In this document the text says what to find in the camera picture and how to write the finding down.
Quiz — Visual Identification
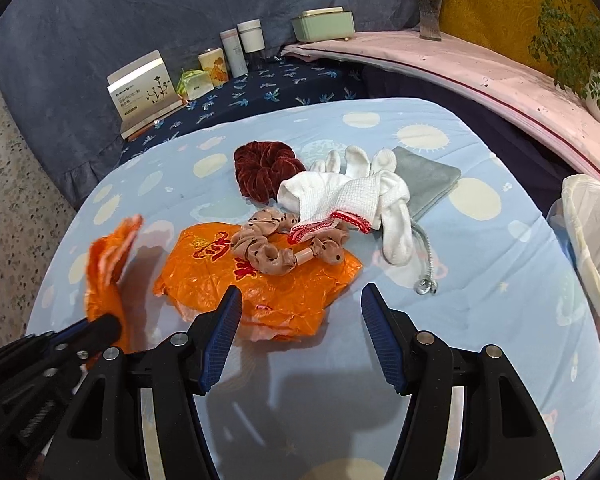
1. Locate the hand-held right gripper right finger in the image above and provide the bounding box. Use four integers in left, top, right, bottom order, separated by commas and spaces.
361, 282, 566, 480

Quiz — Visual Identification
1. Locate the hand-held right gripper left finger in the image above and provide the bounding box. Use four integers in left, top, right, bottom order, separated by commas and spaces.
39, 285, 243, 480

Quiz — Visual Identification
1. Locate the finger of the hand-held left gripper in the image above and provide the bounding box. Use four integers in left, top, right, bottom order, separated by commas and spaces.
27, 313, 123, 361

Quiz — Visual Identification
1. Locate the plain orange plastic bag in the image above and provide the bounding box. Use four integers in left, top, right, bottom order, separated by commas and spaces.
84, 215, 145, 356

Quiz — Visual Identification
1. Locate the printed orange plastic bag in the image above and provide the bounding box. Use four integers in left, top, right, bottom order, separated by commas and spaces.
153, 223, 363, 343

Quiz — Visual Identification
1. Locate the white lined trash bin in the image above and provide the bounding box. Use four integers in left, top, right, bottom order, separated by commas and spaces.
561, 174, 600, 356

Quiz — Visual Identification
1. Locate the beige dotted scrunchie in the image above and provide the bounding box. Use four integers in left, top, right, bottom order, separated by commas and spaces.
230, 210, 350, 276

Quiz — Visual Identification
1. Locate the blue planet print tablecloth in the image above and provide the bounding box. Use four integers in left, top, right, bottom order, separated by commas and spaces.
27, 97, 600, 480

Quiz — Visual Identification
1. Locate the white knit glove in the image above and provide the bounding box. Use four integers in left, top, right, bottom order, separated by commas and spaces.
277, 145, 413, 267

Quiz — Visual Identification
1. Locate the dark red velvet scrunchie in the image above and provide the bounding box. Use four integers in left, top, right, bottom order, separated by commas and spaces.
233, 141, 307, 198

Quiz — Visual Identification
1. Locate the white card box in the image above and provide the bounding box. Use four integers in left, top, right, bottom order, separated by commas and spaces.
106, 50, 188, 142

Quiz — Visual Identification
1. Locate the green packet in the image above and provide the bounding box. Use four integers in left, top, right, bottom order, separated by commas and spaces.
176, 67, 215, 102

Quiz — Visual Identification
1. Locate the dark blue floral cloth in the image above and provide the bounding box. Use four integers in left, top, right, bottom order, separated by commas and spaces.
120, 55, 366, 161

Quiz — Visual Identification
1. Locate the small orange-print box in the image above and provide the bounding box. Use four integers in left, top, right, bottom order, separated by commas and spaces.
198, 48, 230, 86

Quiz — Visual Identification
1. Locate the white tube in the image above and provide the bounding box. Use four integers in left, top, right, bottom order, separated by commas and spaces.
219, 28, 248, 79

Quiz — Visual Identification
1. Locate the pink cloth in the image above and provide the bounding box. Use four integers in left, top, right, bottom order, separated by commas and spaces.
280, 30, 600, 188

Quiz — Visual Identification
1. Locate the white jar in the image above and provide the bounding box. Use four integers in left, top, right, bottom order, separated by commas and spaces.
237, 19, 266, 72

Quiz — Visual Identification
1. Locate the blue-grey cloth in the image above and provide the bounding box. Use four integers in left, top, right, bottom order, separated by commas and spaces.
0, 0, 423, 211

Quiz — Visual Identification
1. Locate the green tissue box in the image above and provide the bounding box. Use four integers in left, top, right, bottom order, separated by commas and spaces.
290, 6, 356, 43

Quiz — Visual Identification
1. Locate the glass vase with pink flowers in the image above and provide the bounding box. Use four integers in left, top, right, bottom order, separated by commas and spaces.
395, 0, 456, 42

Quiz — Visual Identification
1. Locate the yellow cloth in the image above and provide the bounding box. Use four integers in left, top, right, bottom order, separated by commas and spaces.
437, 0, 600, 96

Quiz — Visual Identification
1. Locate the grey drawstring pouch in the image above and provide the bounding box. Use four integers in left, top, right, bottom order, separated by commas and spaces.
390, 146, 462, 297

